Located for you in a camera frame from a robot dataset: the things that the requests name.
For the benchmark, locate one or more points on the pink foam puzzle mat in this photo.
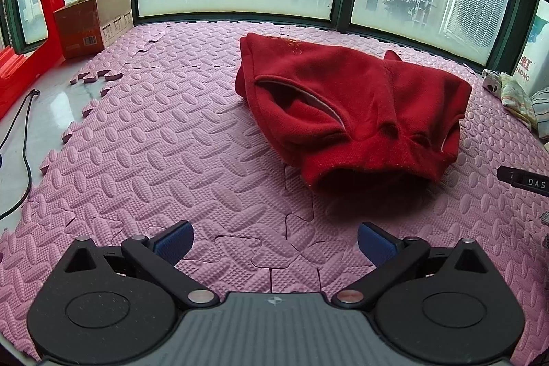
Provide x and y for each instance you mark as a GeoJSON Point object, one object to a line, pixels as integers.
{"type": "Point", "coordinates": [171, 160]}

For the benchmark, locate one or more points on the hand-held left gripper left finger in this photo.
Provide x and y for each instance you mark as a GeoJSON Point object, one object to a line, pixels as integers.
{"type": "Point", "coordinates": [173, 241]}

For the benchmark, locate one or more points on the brown cardboard box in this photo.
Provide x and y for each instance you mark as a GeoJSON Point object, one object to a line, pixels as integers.
{"type": "Point", "coordinates": [94, 21]}

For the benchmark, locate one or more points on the small white box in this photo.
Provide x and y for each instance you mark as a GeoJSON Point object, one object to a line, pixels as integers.
{"type": "Point", "coordinates": [491, 81]}

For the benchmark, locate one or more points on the floral folded cloth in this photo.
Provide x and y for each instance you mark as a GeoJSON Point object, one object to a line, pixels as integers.
{"type": "Point", "coordinates": [517, 98]}

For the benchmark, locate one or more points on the white outdoor air conditioner unit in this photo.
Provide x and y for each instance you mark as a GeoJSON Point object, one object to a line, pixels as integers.
{"type": "Point", "coordinates": [478, 3]}

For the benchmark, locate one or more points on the white carton with red print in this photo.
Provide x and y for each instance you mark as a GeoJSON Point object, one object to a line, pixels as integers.
{"type": "Point", "coordinates": [534, 57]}

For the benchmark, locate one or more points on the red fleece sweater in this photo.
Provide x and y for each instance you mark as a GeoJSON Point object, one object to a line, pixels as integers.
{"type": "Point", "coordinates": [343, 108]}

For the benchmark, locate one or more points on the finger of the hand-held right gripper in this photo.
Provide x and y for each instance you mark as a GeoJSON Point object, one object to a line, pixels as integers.
{"type": "Point", "coordinates": [508, 175]}

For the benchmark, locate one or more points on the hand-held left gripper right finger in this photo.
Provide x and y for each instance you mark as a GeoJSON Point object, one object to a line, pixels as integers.
{"type": "Point", "coordinates": [376, 244]}

